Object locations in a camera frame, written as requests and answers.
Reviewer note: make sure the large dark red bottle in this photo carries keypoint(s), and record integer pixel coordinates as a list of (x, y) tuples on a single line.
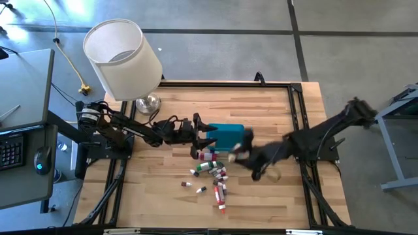
[(209, 156)]

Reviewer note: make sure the teal plastic bin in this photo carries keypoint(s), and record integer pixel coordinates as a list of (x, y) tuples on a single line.
[(228, 137)]

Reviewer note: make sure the dark grey desk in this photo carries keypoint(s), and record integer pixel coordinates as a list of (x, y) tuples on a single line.
[(29, 192)]

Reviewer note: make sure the large green food coloring bottle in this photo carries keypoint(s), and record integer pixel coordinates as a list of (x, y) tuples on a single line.
[(209, 166)]

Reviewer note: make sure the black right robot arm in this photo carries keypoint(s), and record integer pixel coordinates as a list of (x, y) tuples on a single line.
[(313, 137)]

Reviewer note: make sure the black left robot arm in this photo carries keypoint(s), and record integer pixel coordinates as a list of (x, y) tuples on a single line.
[(130, 128)]

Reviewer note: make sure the clear water bottle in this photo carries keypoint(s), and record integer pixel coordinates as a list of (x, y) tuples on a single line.
[(62, 146), (57, 175)]

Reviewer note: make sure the grey metal table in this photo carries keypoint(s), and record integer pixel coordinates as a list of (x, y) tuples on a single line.
[(389, 153)]

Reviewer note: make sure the silver frame bracket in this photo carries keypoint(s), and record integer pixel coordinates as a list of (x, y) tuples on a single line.
[(303, 232), (121, 232)]

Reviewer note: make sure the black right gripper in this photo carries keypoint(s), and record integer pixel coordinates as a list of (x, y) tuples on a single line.
[(261, 156)]

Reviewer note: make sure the black keyboard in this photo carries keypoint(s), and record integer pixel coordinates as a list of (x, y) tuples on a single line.
[(11, 151)]

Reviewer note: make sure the black desk support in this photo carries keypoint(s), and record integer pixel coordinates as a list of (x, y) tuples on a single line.
[(81, 163)]

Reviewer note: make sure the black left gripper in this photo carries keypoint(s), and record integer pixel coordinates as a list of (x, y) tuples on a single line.
[(179, 132)]

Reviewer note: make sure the white-shade silver table lamp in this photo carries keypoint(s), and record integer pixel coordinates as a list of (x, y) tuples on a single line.
[(130, 78)]

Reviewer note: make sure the small black-labelled dropper bottle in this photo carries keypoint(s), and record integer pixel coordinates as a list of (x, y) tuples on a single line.
[(202, 189)]

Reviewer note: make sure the silver pen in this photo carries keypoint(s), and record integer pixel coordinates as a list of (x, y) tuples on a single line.
[(9, 112)]

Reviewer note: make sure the large orange-tipped red bottle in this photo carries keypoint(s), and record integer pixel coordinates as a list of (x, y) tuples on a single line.
[(219, 196)]

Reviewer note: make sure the large yellow-tipped orange bottle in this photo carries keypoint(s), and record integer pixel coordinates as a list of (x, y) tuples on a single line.
[(235, 147)]

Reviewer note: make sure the black computer mouse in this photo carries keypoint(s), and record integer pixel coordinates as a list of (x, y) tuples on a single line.
[(42, 156)]

